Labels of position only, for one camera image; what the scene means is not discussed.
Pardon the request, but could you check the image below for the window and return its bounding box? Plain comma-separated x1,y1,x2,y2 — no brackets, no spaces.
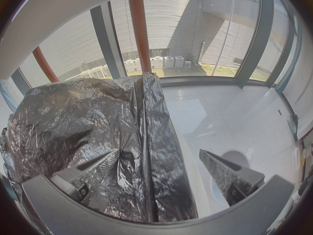
10,0,301,90

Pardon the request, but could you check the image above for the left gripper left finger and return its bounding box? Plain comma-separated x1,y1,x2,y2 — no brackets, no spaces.
50,148,120,206

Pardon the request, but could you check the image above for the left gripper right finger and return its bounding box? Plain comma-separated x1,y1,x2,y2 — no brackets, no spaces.
199,148,266,206

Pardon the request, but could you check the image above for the black plastic bag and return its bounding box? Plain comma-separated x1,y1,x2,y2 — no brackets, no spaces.
0,72,199,229

